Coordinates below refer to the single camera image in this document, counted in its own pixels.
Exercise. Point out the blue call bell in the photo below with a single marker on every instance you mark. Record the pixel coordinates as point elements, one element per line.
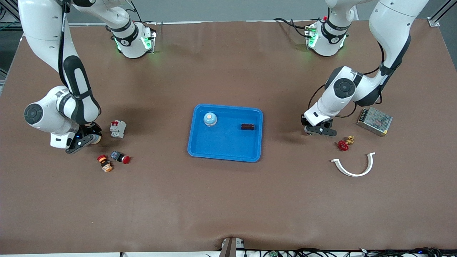
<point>95,140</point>
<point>210,119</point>

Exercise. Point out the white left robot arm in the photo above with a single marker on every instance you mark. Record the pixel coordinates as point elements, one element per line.
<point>392,21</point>

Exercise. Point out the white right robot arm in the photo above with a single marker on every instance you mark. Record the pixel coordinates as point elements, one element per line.
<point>43,35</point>

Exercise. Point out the white circuit breaker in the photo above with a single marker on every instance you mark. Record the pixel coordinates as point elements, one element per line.
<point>117,129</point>

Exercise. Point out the orange red push button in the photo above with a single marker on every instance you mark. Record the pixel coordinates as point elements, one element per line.
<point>105,163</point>

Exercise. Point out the red emergency stop button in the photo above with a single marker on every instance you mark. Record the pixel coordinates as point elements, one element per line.
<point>121,157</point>

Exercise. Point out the metal mesh power supply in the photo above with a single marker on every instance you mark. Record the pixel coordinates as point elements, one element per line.
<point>375,121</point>

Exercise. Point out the white curved plastic clamp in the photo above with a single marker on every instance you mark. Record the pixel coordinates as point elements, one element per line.
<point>351,174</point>

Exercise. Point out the blue plastic tray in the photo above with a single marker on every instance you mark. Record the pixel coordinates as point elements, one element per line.
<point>225,146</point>

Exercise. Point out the brown table mat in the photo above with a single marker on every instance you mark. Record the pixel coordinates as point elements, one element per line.
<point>228,207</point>

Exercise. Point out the aluminium frame post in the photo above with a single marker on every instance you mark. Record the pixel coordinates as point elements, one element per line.
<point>433,22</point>
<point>12,10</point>

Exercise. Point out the grey camera stand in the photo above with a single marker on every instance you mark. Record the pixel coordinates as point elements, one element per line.
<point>230,247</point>

